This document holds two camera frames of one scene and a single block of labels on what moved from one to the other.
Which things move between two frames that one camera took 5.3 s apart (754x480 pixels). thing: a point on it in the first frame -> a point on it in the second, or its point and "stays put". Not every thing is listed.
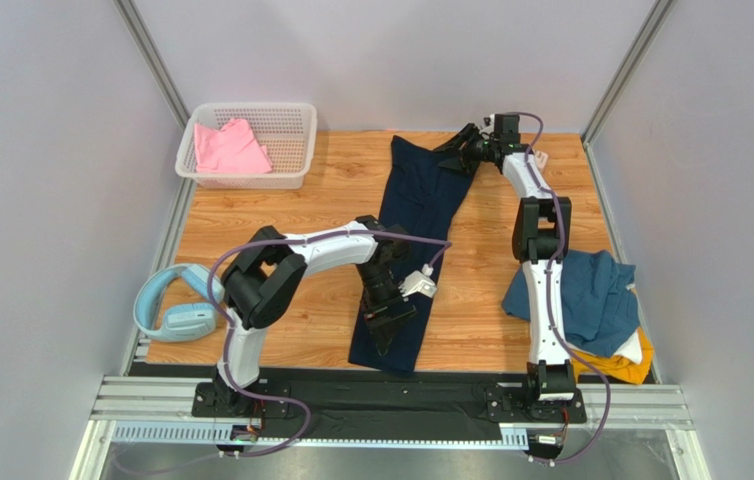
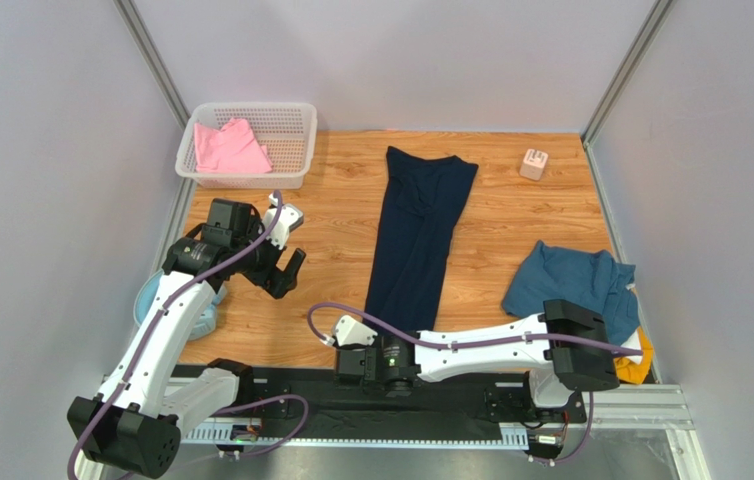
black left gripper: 384,322 -> 272,277
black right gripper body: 468,147 -> 351,362
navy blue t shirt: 423,196 stays put
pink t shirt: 233,149 stays put
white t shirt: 632,349 stays put
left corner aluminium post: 154,59 stays put
